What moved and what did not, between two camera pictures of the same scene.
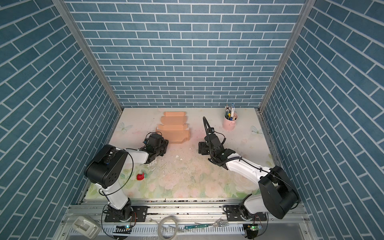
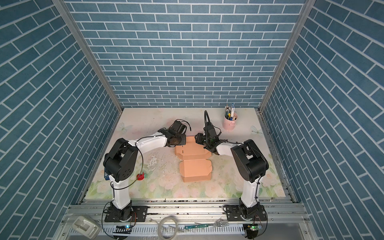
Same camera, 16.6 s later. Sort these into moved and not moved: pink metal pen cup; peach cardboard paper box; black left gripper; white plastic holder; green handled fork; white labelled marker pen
Moved: black left gripper; peach cardboard paper box
Not moved: green handled fork; pink metal pen cup; white plastic holder; white labelled marker pen
